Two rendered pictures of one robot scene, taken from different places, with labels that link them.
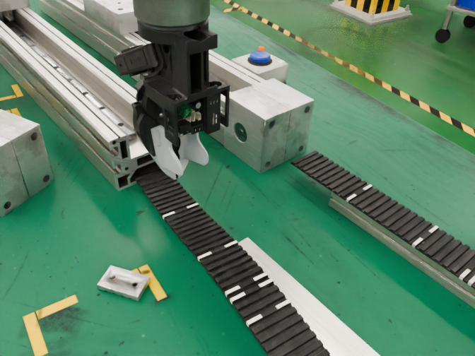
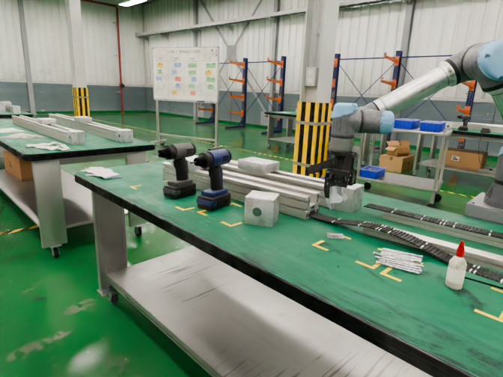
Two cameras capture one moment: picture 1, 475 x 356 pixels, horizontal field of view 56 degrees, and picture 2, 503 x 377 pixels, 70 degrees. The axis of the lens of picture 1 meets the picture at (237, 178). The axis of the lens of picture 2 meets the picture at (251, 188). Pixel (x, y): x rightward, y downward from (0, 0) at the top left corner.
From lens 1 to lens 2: 89 cm
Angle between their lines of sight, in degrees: 25
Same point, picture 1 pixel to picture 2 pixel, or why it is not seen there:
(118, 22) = (265, 168)
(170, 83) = (340, 169)
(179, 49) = (349, 156)
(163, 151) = (332, 196)
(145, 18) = (339, 148)
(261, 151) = (352, 203)
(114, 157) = (306, 204)
